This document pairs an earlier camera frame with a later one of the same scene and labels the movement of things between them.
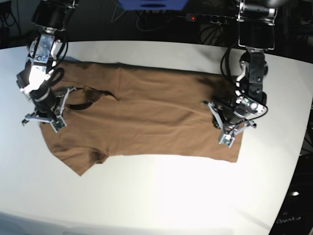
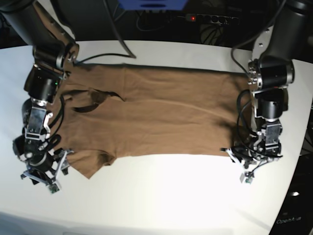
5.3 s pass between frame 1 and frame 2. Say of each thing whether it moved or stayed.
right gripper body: moved
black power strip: stayed
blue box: stayed
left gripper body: moved
